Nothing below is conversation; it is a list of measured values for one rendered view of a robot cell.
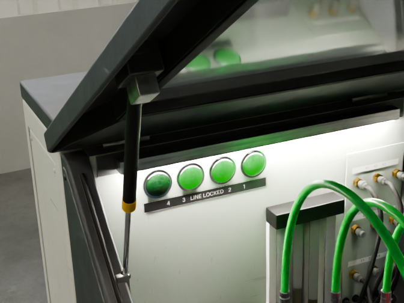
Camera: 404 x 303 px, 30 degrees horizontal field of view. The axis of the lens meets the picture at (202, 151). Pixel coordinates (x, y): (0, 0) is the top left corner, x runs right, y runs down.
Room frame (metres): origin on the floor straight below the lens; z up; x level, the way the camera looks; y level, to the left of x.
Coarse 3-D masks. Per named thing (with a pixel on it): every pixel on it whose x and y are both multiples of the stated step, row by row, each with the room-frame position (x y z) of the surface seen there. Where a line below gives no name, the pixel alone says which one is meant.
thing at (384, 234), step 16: (304, 192) 1.09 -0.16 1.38; (352, 192) 0.98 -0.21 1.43; (368, 208) 0.94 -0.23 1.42; (288, 224) 1.13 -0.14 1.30; (288, 240) 1.14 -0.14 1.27; (384, 240) 0.90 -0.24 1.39; (288, 256) 1.14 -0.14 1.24; (400, 256) 0.87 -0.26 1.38; (288, 272) 1.15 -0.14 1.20; (400, 272) 0.86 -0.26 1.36; (288, 288) 1.15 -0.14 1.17
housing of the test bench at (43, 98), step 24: (24, 96) 1.35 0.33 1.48; (48, 96) 1.27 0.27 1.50; (48, 120) 1.17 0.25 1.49; (48, 168) 1.22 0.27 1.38; (48, 192) 1.24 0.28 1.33; (48, 216) 1.27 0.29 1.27; (48, 240) 1.29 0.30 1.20; (48, 264) 1.32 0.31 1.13; (48, 288) 1.35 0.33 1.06; (72, 288) 1.13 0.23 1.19
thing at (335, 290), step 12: (372, 204) 1.06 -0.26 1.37; (384, 204) 1.03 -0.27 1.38; (348, 216) 1.11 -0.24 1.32; (396, 216) 1.00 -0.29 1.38; (348, 228) 1.12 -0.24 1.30; (336, 252) 1.14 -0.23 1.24; (336, 264) 1.14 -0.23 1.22; (336, 276) 1.14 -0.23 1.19; (336, 288) 1.14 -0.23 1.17; (336, 300) 1.14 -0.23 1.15
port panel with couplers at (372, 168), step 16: (400, 144) 1.34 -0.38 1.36; (352, 160) 1.30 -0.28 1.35; (368, 160) 1.31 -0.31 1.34; (384, 160) 1.33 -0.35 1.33; (400, 160) 1.34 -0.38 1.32; (352, 176) 1.30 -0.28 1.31; (368, 176) 1.31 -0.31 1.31; (384, 176) 1.33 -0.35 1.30; (400, 176) 1.32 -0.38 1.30; (368, 192) 1.32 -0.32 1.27; (384, 192) 1.33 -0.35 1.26; (352, 224) 1.30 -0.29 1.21; (368, 224) 1.32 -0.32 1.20; (384, 224) 1.33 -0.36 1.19; (352, 240) 1.30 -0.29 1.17; (368, 240) 1.32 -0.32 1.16; (352, 256) 1.30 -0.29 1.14; (368, 256) 1.32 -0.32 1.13; (384, 256) 1.33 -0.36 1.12; (352, 272) 1.30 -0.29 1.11; (352, 288) 1.30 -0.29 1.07
